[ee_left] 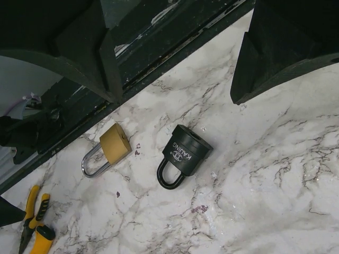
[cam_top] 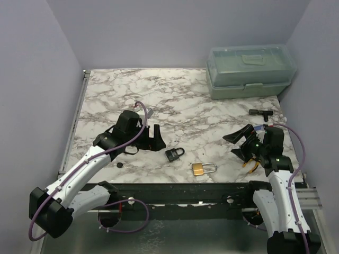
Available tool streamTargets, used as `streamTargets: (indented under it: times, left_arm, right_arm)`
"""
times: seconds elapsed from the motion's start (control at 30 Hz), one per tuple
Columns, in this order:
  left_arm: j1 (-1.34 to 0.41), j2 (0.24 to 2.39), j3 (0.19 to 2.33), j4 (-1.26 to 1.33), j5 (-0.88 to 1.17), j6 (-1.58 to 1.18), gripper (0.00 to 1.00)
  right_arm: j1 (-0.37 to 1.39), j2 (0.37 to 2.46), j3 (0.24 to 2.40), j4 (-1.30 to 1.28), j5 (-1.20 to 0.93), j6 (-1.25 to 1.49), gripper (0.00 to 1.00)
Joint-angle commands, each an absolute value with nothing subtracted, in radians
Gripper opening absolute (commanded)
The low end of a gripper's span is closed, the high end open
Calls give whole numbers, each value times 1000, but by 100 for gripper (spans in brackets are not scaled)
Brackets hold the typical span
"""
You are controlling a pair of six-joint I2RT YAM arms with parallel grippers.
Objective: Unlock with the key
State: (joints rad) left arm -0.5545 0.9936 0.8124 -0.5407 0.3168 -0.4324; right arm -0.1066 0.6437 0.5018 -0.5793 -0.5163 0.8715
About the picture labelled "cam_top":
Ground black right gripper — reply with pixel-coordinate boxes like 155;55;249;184
224;124;269;162

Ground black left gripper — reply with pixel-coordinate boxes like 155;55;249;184
126;123;166;151

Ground black padlock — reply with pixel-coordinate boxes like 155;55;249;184
165;148;185;162

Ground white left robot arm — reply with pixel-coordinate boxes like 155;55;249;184
29;110;166;238

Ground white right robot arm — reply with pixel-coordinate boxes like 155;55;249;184
223;124;321;253

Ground black T-shaped tool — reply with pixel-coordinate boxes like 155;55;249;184
248;109;273;122

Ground brass padlock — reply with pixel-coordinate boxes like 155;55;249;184
192;162;218;176

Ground green translucent plastic toolbox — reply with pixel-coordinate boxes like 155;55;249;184
206;44;297;99

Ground blue-handled screwdriver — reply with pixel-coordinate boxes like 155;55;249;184
254;124;266;131

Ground yellow-handled pliers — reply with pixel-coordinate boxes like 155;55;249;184
242;157;261;174

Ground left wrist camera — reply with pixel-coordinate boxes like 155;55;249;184
134;105;154;119

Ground black base frame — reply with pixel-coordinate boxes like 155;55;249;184
99;181;272;221

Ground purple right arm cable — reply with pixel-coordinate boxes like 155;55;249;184
271;123;310;254

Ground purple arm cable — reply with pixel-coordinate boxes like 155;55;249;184
271;123;310;254
28;101;148;241

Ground aluminium side rail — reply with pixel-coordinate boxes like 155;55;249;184
57;70;91;178

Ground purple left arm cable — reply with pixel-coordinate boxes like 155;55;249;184
28;101;148;241

